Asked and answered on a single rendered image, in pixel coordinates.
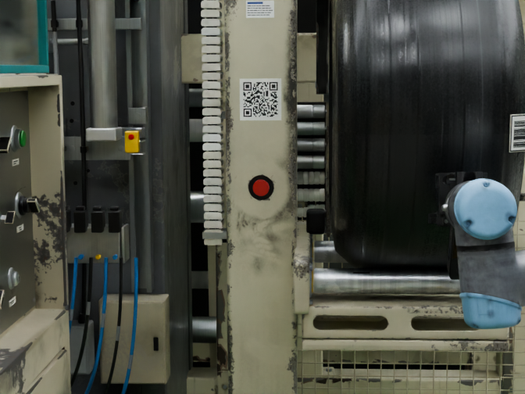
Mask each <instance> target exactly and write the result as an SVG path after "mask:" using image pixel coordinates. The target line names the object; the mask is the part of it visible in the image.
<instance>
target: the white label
mask: <svg viewBox="0 0 525 394"><path fill-rule="evenodd" d="M509 152H525V114H513V115H510V123H509Z"/></svg>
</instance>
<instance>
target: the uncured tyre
mask: <svg viewBox="0 0 525 394"><path fill-rule="evenodd" d="M513 114H525V41H524V32H523V21H522V15H521V10H520V3H519V0H331V2H330V50H329V203H330V227H331V231H332V235H333V240H334V248H335V251H336V252H337V253H338V254H339V255H340V256H342V257H343V258H344V259H345V260H346V261H347V262H348V263H349V264H350V265H352V266H353V267H354V268H402V269H447V262H448V243H449V233H450V227H437V224H428V214H429V213H436V212H437V211H438V199H436V188H435V174H437V173H455V172H483V173H487V179H491V180H493V181H497V182H498V183H500V184H503V185H504V186H505V187H507V189H508V190H510V191H511V193H512V194H513V196H514V198H515V200H516V206H517V210H518V206H519V202H520V193H521V188H522V181H523V168H524V159H525V152H509V123H510V115H513ZM375 264H417V265H375Z"/></svg>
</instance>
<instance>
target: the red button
mask: <svg viewBox="0 0 525 394"><path fill-rule="evenodd" d="M269 189H270V186H269V184H268V183H267V182H266V181H264V180H257V181H256V182H255V183H254V185H253V192H254V193H255V194H256V195H258V196H264V195H266V194H267V193H268V191H269Z"/></svg>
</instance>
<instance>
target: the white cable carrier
mask: <svg viewBox="0 0 525 394"><path fill-rule="evenodd" d="M219 1H222V0H204V1H202V3H201V7H202V8H203V10H202V11H201V17H204V18H205V19H202V26H204V28H202V35H205V36H206V37H203V38H202V44H204V46H202V53H206V54H207V55H203V56H202V61H203V62H204V64H203V65H202V71H208V72H207V73H203V74H202V79H203V80H208V81H204V82H203V83H202V88H203V89H208V90H204V91H203V92H202V97H203V98H206V99H204V100H203V101H202V106H207V107H206V108H204V109H203V110H202V115H205V117H203V119H202V123H203V124H207V125H205V126H204V127H203V128H202V132H203V133H207V134H204V135H203V136H202V140H203V141H207V142H206V143H205V144H203V150H205V151H206V152H204V153H203V159H206V161H204V162H203V167H204V168H206V169H205V170H203V176H204V177H206V178H205V179H204V180H203V184H204V185H206V186H205V187H204V188H203V192H204V194H206V195H205V196H204V197H203V201H204V202H206V204H205V205H204V211H206V212H205V213H204V219H205V220H206V221H205V223H204V228H205V230H204V232H227V229H224V226H223V225H224V218H223V216H224V210H223V207H224V201H222V199H224V194H223V193H222V191H223V190H224V185H223V184H222V183H223V182H224V177H223V175H222V174H223V168H222V167H221V166H222V165H223V159H221V157H223V150H221V149H222V148H223V142H222V141H221V140H223V134H222V133H220V132H221V131H223V125H222V124H221V123H222V122H223V119H226V113H225V111H223V108H222V107H218V106H222V105H223V100H222V99H221V98H220V97H223V91H222V90H218V89H219V88H223V82H222V81H217V80H222V79H223V74H222V73H221V72H217V71H222V70H223V65H222V64H220V62H222V61H223V57H222V56H221V55H217V54H220V53H223V48H222V47H221V46H218V45H221V44H223V39H222V38H219V37H217V36H222V35H223V31H222V30H221V29H220V28H218V27H222V26H223V22H222V21H221V20H219V18H222V13H221V11H219V10H218V9H222V3H221V2H219ZM213 80H214V81H213ZM213 89H214V90H213ZM210 106H211V107H210ZM220 114H221V116H219V115H220ZM204 244H205V245H222V244H223V241H222V239H205V240H204Z"/></svg>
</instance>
